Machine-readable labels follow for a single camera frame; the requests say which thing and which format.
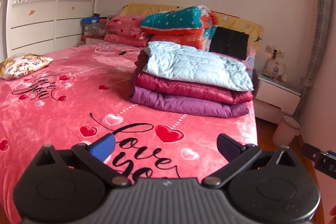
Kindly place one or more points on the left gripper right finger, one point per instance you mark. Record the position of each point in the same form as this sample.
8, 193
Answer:
240, 158

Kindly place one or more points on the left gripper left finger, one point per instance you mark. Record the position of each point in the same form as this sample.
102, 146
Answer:
93, 156

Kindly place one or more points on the light blue down jacket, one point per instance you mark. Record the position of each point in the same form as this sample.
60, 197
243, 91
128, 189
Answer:
172, 61

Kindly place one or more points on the person's right hand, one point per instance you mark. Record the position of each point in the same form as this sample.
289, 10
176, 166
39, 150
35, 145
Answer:
333, 215

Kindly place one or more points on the folded crimson down jacket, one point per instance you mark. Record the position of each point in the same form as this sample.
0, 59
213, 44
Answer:
185, 89

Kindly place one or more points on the pink floral bed blanket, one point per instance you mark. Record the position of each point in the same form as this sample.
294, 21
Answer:
83, 95

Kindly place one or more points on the white bedside table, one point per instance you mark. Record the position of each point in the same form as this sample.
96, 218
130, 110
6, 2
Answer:
273, 99

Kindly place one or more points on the folded purple down jacket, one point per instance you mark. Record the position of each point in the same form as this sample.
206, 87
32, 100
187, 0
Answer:
186, 105

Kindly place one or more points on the framed photo on nightstand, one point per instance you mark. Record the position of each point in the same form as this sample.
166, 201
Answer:
274, 69

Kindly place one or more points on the black folded garment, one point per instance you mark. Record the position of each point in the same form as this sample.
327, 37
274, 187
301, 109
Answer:
230, 42

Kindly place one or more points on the floral cushion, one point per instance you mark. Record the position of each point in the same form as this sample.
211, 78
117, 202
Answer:
22, 65

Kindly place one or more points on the pink folded pillows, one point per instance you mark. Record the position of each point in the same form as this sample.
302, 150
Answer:
126, 30

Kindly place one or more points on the blue storage boxes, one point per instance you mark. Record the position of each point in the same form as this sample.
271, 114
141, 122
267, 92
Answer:
93, 28

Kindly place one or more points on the teal orange folded quilt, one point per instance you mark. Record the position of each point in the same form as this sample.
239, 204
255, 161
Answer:
191, 26

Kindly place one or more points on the yellow headboard cover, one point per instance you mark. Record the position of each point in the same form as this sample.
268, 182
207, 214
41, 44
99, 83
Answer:
254, 30

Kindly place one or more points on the grey window curtain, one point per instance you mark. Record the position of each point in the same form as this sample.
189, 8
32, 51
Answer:
317, 49

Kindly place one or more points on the wall socket with charger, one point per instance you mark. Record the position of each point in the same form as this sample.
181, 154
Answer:
274, 52

